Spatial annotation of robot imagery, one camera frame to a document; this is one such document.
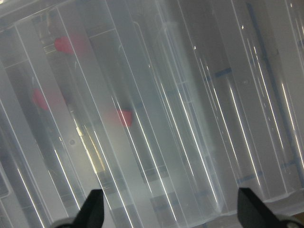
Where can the clear plastic box lid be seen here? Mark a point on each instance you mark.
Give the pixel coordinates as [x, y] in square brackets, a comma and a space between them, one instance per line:
[216, 88]

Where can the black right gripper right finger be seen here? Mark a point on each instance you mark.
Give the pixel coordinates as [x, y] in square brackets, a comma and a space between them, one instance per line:
[252, 212]

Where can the red block under lid left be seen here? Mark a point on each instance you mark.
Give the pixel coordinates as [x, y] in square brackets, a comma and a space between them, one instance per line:
[65, 45]

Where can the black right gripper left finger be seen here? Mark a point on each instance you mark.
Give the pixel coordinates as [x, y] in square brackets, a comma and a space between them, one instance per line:
[91, 214]

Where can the red block under lid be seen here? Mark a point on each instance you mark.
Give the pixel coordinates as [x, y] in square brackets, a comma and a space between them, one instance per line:
[65, 45]
[43, 102]

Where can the red block near box corner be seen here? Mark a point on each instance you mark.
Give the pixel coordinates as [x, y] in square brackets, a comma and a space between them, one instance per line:
[123, 117]

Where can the red block under lid centre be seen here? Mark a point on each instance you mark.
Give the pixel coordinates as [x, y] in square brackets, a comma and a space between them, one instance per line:
[43, 102]

